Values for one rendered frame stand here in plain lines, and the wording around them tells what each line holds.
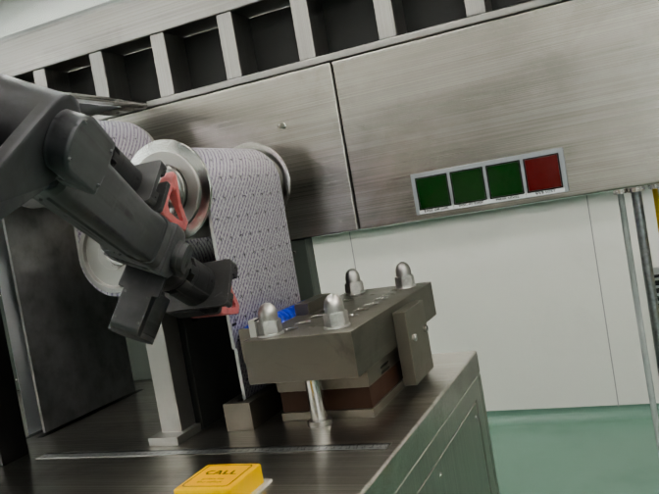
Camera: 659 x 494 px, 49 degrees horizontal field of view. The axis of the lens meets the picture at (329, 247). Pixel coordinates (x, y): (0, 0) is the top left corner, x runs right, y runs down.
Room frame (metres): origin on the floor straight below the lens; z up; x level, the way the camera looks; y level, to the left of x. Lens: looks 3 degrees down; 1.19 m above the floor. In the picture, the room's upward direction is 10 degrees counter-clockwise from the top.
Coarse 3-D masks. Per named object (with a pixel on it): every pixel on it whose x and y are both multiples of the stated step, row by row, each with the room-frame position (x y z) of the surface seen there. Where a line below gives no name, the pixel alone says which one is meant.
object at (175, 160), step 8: (160, 152) 1.04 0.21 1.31; (168, 152) 1.03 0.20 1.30; (144, 160) 1.05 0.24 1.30; (152, 160) 1.05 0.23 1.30; (168, 160) 1.04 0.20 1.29; (176, 160) 1.03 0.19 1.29; (184, 160) 1.02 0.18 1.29; (176, 168) 1.03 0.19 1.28; (184, 168) 1.03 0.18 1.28; (192, 168) 1.02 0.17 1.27; (184, 176) 1.03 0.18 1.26; (192, 176) 1.02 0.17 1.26; (192, 184) 1.02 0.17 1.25; (192, 192) 1.02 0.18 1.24; (200, 192) 1.02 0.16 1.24; (192, 200) 1.02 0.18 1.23; (184, 208) 1.03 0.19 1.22; (192, 208) 1.02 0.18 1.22; (176, 216) 1.04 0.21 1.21; (192, 216) 1.03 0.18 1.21; (208, 224) 1.11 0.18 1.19
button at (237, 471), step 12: (204, 468) 0.80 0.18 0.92; (216, 468) 0.80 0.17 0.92; (228, 468) 0.79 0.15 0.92; (240, 468) 0.78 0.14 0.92; (252, 468) 0.78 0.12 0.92; (192, 480) 0.77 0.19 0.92; (204, 480) 0.76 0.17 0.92; (216, 480) 0.76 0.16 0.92; (228, 480) 0.75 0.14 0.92; (240, 480) 0.75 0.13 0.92; (252, 480) 0.77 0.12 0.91; (180, 492) 0.75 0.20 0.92; (192, 492) 0.74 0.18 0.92; (204, 492) 0.74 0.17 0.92; (216, 492) 0.73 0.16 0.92; (228, 492) 0.73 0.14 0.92; (240, 492) 0.74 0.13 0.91
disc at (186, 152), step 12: (156, 144) 1.05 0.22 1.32; (168, 144) 1.04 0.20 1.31; (180, 144) 1.03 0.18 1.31; (144, 156) 1.05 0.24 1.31; (192, 156) 1.02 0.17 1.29; (204, 168) 1.02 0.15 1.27; (204, 180) 1.02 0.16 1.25; (204, 192) 1.02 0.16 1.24; (204, 204) 1.02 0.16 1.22; (204, 216) 1.02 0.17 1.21; (192, 228) 1.03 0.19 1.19
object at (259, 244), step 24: (264, 216) 1.17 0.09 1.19; (216, 240) 1.03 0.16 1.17; (240, 240) 1.09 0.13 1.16; (264, 240) 1.16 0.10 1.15; (288, 240) 1.24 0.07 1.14; (240, 264) 1.08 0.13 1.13; (264, 264) 1.14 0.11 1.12; (288, 264) 1.22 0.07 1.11; (240, 288) 1.07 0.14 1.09; (264, 288) 1.13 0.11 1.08; (288, 288) 1.21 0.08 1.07; (240, 312) 1.06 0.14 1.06
